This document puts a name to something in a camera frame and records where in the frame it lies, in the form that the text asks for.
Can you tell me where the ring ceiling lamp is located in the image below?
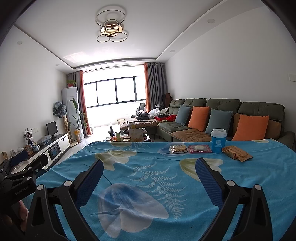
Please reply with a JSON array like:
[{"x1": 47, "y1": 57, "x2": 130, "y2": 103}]
[{"x1": 95, "y1": 4, "x2": 128, "y2": 43}]

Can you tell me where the tall green potted plant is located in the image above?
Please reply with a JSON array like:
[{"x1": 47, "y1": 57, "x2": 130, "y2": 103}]
[{"x1": 70, "y1": 98, "x2": 87, "y2": 143}]

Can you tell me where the large window frame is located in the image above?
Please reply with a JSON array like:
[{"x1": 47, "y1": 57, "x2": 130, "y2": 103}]
[{"x1": 84, "y1": 76, "x2": 146, "y2": 108}]

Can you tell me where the striped curtain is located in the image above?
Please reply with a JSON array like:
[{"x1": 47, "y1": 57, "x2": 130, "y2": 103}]
[
  {"x1": 66, "y1": 70, "x2": 92, "y2": 137},
  {"x1": 144, "y1": 62, "x2": 168, "y2": 112}
]

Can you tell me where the small black monitor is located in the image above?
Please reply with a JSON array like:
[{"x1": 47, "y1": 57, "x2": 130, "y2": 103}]
[{"x1": 46, "y1": 121, "x2": 58, "y2": 138}]

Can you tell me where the pink snack packet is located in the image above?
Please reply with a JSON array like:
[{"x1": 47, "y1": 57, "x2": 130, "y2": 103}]
[{"x1": 188, "y1": 145, "x2": 212, "y2": 154}]

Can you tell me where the blue-grey cushion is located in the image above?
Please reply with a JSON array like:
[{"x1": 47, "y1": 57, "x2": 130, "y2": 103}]
[
  {"x1": 175, "y1": 105, "x2": 191, "y2": 126},
  {"x1": 205, "y1": 109, "x2": 233, "y2": 134}
]

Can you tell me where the gold snack packet sealed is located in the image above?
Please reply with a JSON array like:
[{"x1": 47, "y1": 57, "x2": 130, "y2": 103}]
[{"x1": 222, "y1": 146, "x2": 253, "y2": 162}]

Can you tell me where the blue-grey cushion far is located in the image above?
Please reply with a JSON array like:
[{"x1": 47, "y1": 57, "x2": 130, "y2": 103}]
[{"x1": 175, "y1": 105, "x2": 191, "y2": 126}]

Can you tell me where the white standing air conditioner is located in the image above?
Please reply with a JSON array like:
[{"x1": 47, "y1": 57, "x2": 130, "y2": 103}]
[{"x1": 62, "y1": 87, "x2": 79, "y2": 141}]

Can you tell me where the left striped curtain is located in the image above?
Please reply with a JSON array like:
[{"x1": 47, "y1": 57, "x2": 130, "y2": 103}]
[{"x1": 66, "y1": 70, "x2": 92, "y2": 137}]

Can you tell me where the blue floral tablecloth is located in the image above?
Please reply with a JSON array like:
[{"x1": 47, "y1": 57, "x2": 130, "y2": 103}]
[{"x1": 37, "y1": 139, "x2": 295, "y2": 240}]

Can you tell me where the blue-grey cushion near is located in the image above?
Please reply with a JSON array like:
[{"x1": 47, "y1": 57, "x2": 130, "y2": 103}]
[{"x1": 205, "y1": 109, "x2": 233, "y2": 134}]

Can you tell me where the right striped curtain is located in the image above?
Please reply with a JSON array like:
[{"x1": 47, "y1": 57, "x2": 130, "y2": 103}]
[{"x1": 144, "y1": 62, "x2": 168, "y2": 112}]

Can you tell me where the person left hand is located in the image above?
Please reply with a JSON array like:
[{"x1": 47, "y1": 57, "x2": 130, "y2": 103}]
[{"x1": 1, "y1": 200, "x2": 29, "y2": 232}]

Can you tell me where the cluttered coffee table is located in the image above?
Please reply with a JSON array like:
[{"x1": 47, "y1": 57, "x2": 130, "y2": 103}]
[{"x1": 106, "y1": 128, "x2": 152, "y2": 142}]

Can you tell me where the orange cushion far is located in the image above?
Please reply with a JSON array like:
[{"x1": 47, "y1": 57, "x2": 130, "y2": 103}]
[{"x1": 188, "y1": 106, "x2": 210, "y2": 132}]

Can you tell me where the clothes covered floor fan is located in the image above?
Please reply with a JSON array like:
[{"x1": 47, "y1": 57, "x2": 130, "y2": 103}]
[{"x1": 53, "y1": 101, "x2": 68, "y2": 132}]

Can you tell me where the blue lidded cup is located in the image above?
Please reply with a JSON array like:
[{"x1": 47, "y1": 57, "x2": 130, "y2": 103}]
[{"x1": 211, "y1": 128, "x2": 227, "y2": 153}]

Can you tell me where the clear biscuit packet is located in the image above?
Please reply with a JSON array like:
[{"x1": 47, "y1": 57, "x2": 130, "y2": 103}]
[{"x1": 169, "y1": 144, "x2": 188, "y2": 155}]

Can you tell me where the dark green sectional sofa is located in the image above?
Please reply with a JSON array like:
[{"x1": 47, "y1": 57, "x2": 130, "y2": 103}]
[{"x1": 157, "y1": 98, "x2": 295, "y2": 150}]

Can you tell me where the white black tv cabinet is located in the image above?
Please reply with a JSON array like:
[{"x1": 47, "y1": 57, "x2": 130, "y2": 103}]
[{"x1": 1, "y1": 133, "x2": 70, "y2": 174}]

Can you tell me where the orange cushion near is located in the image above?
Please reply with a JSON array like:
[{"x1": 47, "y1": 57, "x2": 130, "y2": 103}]
[{"x1": 232, "y1": 113, "x2": 269, "y2": 141}]

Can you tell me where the orange cushion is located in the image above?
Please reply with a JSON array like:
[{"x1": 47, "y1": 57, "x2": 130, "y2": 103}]
[
  {"x1": 188, "y1": 106, "x2": 210, "y2": 132},
  {"x1": 232, "y1": 113, "x2": 269, "y2": 141}
]

